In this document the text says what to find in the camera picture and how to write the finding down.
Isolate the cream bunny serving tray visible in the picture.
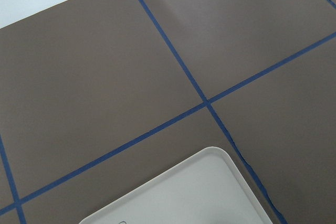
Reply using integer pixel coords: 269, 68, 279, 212
81, 146, 272, 223

